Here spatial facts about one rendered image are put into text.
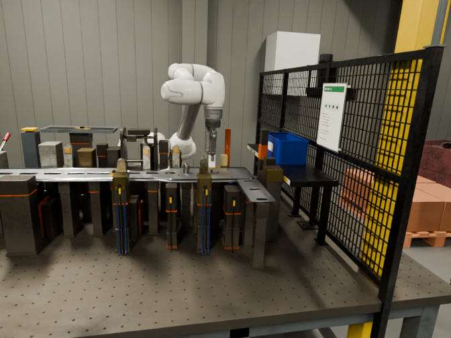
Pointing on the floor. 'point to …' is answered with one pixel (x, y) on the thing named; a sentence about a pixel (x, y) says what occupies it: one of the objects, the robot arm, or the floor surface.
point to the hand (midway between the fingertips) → (211, 159)
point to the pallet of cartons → (419, 210)
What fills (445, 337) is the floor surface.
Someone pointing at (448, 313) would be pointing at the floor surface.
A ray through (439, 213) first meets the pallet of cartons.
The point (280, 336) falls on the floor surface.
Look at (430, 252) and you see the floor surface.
